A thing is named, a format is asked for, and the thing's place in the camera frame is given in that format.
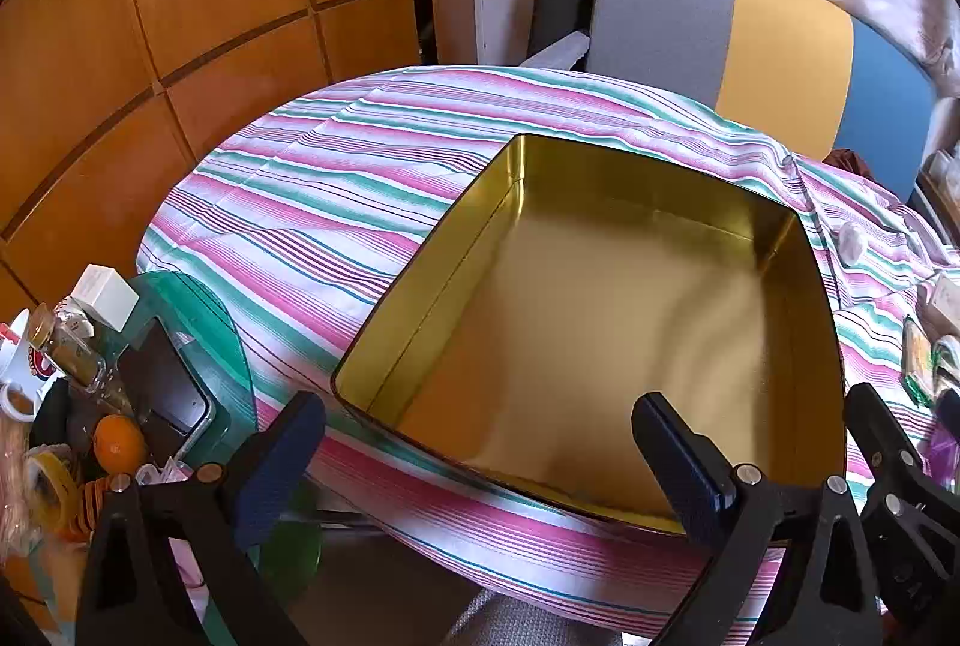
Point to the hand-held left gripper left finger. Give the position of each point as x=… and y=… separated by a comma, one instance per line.
x=281, y=466

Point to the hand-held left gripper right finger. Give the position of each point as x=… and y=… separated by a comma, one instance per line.
x=679, y=466

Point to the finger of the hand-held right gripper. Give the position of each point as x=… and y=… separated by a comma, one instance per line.
x=874, y=425

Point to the green cracker packet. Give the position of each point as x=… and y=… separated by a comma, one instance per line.
x=916, y=357

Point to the beige cardboard box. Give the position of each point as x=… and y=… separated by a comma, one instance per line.
x=943, y=308

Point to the small clear plastic bundle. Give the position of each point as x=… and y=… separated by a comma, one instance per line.
x=851, y=241

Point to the gold metal tin box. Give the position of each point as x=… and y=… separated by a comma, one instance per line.
x=562, y=316

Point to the black tablet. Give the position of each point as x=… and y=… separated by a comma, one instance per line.
x=161, y=383

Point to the green glass side table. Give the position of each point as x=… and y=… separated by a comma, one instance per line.
x=217, y=331

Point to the orange fruit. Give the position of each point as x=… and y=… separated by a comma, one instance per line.
x=118, y=442

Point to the orange striped toy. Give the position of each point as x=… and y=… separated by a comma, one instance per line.
x=90, y=507

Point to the yellow tape roll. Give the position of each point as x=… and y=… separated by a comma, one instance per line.
x=67, y=477

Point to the grey fabric seat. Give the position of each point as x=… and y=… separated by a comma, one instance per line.
x=510, y=623

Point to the glass jar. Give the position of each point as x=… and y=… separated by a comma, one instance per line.
x=71, y=353

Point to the small white box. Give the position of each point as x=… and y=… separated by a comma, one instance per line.
x=105, y=293

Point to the red-brown cloth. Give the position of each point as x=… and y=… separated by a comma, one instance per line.
x=851, y=162

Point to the white mug red logo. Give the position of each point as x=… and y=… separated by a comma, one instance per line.
x=22, y=353

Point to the striped tablecloth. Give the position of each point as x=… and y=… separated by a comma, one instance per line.
x=300, y=181

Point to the grey yellow blue chair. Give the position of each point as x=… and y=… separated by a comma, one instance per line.
x=780, y=39

